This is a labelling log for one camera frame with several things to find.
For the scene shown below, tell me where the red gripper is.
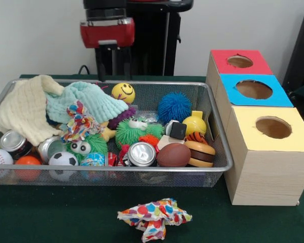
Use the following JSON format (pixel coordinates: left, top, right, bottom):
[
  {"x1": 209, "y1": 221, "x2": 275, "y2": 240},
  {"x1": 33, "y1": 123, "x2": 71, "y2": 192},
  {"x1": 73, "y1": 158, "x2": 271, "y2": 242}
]
[{"x1": 80, "y1": 18, "x2": 136, "y2": 82}]

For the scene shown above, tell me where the teal knitted cloth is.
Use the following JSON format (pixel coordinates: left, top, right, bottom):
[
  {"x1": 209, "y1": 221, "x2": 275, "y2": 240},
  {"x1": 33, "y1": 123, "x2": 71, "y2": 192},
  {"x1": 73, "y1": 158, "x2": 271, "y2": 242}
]
[{"x1": 45, "y1": 80, "x2": 129, "y2": 130}]

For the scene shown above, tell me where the polka dot cloth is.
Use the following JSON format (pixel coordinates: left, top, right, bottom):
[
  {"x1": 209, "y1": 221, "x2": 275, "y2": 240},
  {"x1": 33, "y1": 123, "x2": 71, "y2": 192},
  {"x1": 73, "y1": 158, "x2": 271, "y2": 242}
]
[
  {"x1": 60, "y1": 100, "x2": 104, "y2": 144},
  {"x1": 117, "y1": 198, "x2": 193, "y2": 243}
]

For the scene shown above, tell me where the cream knitted cloth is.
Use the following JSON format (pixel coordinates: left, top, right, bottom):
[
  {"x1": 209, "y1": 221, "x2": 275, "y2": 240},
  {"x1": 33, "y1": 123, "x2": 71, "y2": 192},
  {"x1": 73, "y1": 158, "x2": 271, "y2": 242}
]
[{"x1": 0, "y1": 74, "x2": 66, "y2": 147}]

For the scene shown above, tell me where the shallow clear mesh bin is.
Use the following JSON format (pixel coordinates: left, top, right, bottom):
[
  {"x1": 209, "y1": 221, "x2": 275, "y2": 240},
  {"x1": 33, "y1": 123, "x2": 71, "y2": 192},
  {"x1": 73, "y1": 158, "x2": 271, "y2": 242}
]
[{"x1": 0, "y1": 78, "x2": 234, "y2": 188}]

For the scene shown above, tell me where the wooden box with three holes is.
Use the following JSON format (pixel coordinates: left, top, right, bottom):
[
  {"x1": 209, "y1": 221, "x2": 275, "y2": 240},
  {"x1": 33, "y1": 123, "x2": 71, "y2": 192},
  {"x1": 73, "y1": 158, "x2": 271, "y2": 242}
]
[{"x1": 206, "y1": 49, "x2": 304, "y2": 206}]

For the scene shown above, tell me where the yellow smiley ball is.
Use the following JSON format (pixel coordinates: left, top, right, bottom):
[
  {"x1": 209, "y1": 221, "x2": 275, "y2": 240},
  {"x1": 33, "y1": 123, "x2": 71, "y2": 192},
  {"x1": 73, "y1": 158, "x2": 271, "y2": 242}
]
[{"x1": 111, "y1": 83, "x2": 136, "y2": 104}]

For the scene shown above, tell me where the small green spiky ball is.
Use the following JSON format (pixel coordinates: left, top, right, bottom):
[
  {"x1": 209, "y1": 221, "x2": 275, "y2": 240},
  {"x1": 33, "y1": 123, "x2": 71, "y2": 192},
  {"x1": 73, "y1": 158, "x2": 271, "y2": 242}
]
[{"x1": 116, "y1": 116, "x2": 165, "y2": 150}]

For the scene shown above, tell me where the small blue spiky ball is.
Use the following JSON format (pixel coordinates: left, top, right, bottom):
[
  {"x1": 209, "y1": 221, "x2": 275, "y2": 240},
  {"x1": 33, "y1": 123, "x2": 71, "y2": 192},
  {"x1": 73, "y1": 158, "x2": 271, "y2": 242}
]
[{"x1": 158, "y1": 92, "x2": 193, "y2": 125}]

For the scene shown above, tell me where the green spiky ball with eyes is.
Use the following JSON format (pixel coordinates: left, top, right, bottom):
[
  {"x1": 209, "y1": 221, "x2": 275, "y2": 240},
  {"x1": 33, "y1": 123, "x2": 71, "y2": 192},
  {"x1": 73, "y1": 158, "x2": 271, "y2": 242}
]
[{"x1": 65, "y1": 134, "x2": 107, "y2": 163}]

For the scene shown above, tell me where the brown toy football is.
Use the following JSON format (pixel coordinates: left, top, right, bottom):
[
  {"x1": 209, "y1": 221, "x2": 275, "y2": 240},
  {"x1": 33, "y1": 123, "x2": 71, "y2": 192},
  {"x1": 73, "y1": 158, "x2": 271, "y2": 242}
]
[{"x1": 156, "y1": 143, "x2": 192, "y2": 168}]

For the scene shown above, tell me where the black and white soccer ball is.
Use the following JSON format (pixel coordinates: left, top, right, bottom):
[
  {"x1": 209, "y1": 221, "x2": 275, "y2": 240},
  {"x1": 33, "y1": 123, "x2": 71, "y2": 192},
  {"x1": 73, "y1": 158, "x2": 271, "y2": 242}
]
[{"x1": 48, "y1": 151, "x2": 79, "y2": 182}]

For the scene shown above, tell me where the wooden burger toy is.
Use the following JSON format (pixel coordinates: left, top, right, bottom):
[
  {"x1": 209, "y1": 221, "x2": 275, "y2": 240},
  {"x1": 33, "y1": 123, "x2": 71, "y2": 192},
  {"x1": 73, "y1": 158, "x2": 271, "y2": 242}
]
[{"x1": 183, "y1": 140, "x2": 216, "y2": 168}]

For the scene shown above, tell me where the black upright panel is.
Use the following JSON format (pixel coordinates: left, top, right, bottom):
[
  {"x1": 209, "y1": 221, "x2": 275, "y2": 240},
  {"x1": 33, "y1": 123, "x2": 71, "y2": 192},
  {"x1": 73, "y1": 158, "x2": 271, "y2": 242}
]
[{"x1": 281, "y1": 4, "x2": 304, "y2": 89}]

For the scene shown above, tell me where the black looped cable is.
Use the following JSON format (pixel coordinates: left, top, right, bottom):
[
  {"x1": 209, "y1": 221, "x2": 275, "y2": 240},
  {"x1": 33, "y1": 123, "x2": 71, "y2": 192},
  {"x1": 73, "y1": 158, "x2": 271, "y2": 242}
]
[{"x1": 77, "y1": 64, "x2": 99, "y2": 75}]

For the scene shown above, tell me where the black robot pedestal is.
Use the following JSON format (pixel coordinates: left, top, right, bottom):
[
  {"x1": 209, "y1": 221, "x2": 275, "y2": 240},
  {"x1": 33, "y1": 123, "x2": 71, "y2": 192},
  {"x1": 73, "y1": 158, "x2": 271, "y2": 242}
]
[{"x1": 92, "y1": 0, "x2": 195, "y2": 76}]

